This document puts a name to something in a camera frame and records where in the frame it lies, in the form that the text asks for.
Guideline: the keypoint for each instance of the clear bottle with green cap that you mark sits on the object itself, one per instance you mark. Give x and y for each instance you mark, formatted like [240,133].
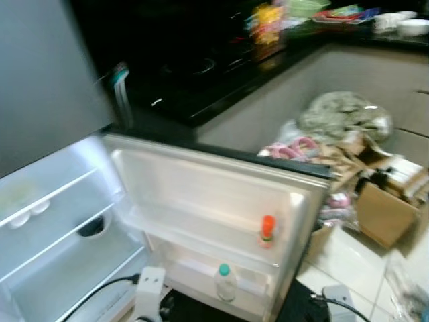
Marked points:
[224,285]

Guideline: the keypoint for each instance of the white-lined fridge door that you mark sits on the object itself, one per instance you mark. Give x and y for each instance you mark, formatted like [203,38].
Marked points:
[201,188]

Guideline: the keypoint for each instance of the grey fridge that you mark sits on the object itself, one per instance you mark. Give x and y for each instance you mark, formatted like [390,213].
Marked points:
[40,67]

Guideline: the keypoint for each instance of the small open cardboard box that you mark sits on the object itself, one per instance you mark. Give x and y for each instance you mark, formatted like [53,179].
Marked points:
[365,157]

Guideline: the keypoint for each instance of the brown cardboard box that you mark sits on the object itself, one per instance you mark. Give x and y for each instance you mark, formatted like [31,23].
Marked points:
[382,215]

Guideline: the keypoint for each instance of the grey-green plastic bag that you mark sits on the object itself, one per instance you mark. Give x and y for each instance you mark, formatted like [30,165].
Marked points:
[342,114]

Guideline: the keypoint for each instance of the white bowl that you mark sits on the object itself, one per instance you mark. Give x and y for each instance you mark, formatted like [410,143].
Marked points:
[412,27]

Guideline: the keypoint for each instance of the clear plastic bag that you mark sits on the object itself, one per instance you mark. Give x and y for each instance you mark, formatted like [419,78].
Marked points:
[405,295]

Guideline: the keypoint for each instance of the pink and white packet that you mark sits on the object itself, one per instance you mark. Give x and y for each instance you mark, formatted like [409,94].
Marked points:
[291,149]

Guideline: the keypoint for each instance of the beige kitchen cabinet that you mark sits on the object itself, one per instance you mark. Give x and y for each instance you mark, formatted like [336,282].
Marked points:
[281,100]

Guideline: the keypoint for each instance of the red tray with items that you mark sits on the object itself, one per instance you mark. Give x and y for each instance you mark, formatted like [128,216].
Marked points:
[342,15]

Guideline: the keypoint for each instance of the small bottle with orange cap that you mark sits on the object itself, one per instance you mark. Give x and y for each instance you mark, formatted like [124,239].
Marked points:
[268,225]

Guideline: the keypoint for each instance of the green bowl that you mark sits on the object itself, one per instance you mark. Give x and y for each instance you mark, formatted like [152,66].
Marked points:
[308,8]

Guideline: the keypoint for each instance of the black floor mat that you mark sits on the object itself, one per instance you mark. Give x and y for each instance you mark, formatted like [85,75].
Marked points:
[298,312]

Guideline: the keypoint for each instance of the yellow bottle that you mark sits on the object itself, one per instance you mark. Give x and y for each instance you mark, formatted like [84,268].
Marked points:
[267,27]

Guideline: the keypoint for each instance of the black kitchen countertop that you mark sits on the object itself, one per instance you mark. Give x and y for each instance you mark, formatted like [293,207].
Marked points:
[201,87]

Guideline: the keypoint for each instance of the white tool with teal tip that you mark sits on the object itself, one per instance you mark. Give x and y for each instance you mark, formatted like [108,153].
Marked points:
[120,94]

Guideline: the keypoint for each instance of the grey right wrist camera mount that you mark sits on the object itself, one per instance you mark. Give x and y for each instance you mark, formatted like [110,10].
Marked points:
[338,298]

